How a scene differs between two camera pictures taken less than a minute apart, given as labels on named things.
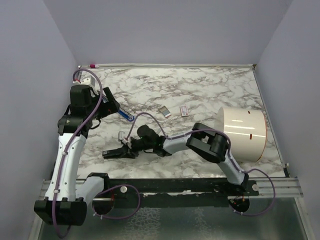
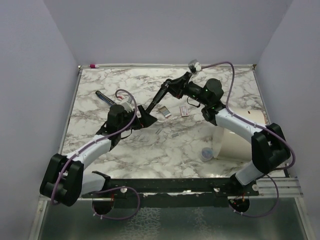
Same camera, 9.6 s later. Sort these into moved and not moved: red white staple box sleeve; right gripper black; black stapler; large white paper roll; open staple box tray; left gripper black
Moved: left gripper black; black stapler; right gripper black
Not moved: open staple box tray; red white staple box sleeve; large white paper roll
